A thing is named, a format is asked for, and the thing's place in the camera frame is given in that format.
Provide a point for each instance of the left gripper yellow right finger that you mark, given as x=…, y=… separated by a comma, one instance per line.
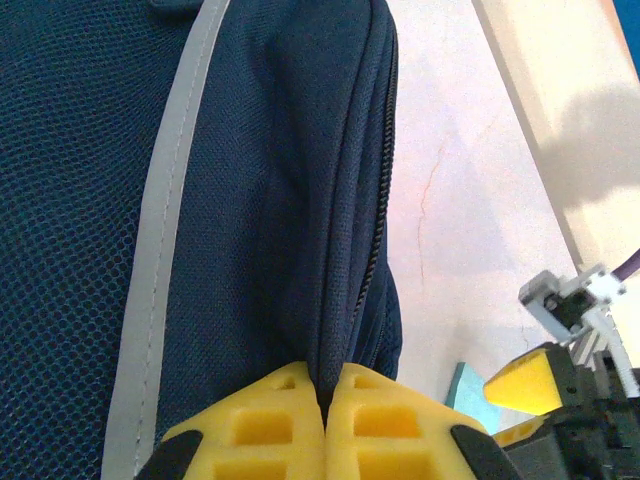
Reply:
x=390, y=435

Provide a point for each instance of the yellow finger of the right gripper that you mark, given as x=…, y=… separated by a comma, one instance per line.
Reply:
x=535, y=450
x=530, y=385

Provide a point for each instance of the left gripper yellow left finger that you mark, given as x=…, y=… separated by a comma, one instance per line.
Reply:
x=260, y=430

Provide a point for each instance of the navy blue backpack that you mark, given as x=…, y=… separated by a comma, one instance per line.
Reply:
x=200, y=200

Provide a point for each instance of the light blue sticky note pad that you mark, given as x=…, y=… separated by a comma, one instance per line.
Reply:
x=470, y=400

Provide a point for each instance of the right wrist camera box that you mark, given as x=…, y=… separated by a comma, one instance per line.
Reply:
x=550, y=305

